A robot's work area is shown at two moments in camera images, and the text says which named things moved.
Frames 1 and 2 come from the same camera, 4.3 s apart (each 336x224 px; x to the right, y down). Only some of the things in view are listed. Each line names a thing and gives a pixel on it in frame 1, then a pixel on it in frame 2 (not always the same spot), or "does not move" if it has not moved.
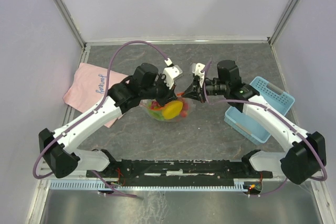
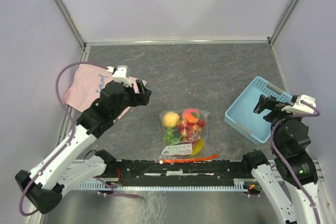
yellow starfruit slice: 172,109 → 198,147
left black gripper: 169,94 → 138,98
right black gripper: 192,92 → 271,103
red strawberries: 185,108 → 201,123
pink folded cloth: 87,88 does not move
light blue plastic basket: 271,95 does not move
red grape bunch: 154,104 → 189,131
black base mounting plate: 177,169 does not move
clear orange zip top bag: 175,110 → 184,135
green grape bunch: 157,114 → 173,137
